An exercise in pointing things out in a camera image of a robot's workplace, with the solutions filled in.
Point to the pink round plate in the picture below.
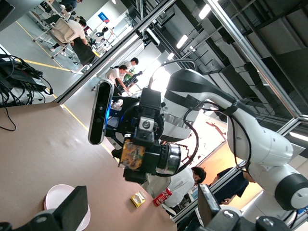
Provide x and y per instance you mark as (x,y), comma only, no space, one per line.
(55,197)

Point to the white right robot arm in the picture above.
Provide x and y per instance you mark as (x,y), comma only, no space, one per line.
(264,144)

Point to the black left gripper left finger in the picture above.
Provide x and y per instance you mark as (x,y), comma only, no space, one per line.
(69,207)

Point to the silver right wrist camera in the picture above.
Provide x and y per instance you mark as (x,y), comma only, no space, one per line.
(99,108)

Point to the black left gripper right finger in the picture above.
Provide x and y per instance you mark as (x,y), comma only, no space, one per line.
(209,211)

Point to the yellow snack packet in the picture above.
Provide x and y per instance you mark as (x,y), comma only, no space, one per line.
(138,202)

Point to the rectangular ceiling light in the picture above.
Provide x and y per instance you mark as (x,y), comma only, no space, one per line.
(182,41)
(204,10)

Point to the blue wall sign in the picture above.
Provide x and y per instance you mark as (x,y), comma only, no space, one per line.
(103,17)

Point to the red soda can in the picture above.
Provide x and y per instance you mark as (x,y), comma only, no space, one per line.
(162,198)

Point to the person dark blue shirt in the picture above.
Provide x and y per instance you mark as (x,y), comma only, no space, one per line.
(233,185)

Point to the person white shirt black skirt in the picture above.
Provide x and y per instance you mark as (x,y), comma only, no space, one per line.
(81,45)

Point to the white office chair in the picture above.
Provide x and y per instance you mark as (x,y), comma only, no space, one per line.
(62,31)

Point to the person bending in white shirt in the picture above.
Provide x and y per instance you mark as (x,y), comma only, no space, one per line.
(114,74)

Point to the person dark hair light shirt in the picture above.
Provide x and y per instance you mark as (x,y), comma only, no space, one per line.
(132,66)

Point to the aluminium frame beam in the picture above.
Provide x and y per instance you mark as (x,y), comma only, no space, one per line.
(115,51)
(252,55)

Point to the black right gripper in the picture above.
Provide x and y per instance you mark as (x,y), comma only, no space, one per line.
(130,113)

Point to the orange push button switch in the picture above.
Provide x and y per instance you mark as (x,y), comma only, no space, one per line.
(132,154)

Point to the seated person white shirt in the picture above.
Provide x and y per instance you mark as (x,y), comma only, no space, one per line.
(178,185)

